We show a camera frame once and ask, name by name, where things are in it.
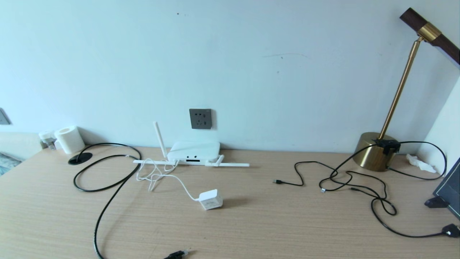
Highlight crumpled white tissue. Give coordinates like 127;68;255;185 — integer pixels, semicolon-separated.
406;154;437;173

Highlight grey wall power socket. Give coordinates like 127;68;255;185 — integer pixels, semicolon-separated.
189;109;212;130

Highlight white power adapter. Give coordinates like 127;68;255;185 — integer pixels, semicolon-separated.
198;189;223;210

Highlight beige upholstered furniture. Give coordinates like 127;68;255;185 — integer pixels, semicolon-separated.
0;132;43;160

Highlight white toilet paper roll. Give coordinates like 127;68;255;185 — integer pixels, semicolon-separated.
55;126;86;154

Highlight black round desk grommet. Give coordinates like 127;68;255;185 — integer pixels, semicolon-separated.
68;153;92;165

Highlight black cable with silver tip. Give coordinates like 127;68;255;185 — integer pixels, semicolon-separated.
319;142;381;193

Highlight patterned grey fabric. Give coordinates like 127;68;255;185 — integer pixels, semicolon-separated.
0;153;22;176

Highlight black lamp power cable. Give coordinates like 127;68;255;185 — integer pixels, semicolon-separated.
386;140;448;180

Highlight black usb cables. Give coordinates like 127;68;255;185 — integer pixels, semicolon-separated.
272;161;397;216

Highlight black ethernet cable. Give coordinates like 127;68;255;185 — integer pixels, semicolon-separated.
74;143;188;259

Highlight brass desk lamp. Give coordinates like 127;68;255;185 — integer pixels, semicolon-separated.
353;7;460;172

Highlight white adapter cable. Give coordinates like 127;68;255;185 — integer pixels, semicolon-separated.
136;158;200;201

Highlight white router with antennas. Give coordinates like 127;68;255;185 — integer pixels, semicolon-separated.
133;122;250;168

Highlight black adapter block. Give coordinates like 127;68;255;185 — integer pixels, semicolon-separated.
373;138;401;155

